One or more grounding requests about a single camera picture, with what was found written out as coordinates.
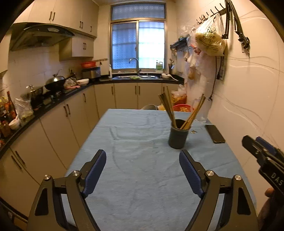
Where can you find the black wok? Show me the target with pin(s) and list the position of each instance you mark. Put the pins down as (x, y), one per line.
(55, 83)

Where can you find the cream upper kitchen cabinets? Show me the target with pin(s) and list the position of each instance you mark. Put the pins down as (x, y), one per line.
(66, 13)

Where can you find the red plastic basin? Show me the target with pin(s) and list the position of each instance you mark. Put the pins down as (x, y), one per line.
(183, 108)

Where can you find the small white bowl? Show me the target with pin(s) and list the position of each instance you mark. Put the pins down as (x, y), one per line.
(14, 123)

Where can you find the white bowl with spoon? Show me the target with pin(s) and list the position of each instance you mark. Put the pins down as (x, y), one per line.
(167, 76)

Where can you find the crinkled snack bag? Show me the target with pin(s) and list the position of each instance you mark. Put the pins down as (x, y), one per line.
(70, 82)

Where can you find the silver countertop appliance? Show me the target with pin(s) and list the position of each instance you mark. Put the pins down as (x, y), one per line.
(91, 73)

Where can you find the black smartphone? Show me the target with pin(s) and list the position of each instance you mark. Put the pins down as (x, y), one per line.
(214, 134)

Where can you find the white squeeze bottle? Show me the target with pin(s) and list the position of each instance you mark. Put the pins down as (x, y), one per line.
(110, 71)

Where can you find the hanging clear plastic bags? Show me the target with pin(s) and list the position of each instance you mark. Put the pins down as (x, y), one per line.
(193, 64)

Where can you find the steel kitchen sink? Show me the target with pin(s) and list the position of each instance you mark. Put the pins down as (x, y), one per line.
(124, 77)

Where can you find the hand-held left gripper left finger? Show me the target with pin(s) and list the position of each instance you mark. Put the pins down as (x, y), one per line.
(95, 173)

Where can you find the person's right hand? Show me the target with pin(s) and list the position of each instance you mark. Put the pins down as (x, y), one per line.
(273, 213)

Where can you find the cluster of sauce bottles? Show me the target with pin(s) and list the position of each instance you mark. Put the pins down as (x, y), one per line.
(5, 117)

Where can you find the kitchen window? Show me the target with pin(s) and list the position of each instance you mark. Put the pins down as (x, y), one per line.
(137, 44)

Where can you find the red colander basket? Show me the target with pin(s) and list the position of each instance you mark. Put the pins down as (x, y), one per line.
(88, 64)

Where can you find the blue tablecloth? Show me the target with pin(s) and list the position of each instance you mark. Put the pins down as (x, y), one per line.
(144, 168)

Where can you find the wall utensil shelf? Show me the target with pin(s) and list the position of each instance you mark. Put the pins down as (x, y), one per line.
(178, 45)

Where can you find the clear glass pitcher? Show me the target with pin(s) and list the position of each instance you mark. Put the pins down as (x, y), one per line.
(203, 111)

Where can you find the black plastic utensil cup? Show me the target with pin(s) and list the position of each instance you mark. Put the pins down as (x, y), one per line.
(178, 137)

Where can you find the green detergent bottle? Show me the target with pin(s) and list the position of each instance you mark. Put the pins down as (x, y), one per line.
(159, 66)

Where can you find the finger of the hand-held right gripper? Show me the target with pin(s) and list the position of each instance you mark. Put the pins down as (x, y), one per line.
(253, 147)
(267, 146)

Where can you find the steel kettle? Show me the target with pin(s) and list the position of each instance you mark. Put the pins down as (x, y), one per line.
(35, 95)

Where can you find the black range hood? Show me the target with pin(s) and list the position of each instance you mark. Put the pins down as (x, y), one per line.
(40, 35)

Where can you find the steel bowl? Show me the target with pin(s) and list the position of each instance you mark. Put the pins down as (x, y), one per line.
(149, 107)

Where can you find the bunch of wooden chopsticks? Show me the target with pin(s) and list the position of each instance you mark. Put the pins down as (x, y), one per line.
(168, 111)

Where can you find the chrome sink faucet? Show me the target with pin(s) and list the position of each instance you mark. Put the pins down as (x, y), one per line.
(137, 66)

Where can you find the clear plastic bag of vegetables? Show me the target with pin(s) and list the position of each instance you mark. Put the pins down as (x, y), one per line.
(24, 108)

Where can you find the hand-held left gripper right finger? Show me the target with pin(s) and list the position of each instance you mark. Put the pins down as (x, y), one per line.
(189, 173)

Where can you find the clear plastic bag of food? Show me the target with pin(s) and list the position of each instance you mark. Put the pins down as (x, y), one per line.
(179, 96)

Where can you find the wall hook rack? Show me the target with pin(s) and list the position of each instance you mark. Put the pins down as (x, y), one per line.
(210, 12)

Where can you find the black kitchen countertop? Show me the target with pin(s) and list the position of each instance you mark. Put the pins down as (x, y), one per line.
(124, 81)

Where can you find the green dish cloth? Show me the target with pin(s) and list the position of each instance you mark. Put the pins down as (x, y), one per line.
(135, 77)

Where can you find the yellow filled plastic bag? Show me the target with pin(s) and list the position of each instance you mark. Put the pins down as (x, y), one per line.
(209, 42)

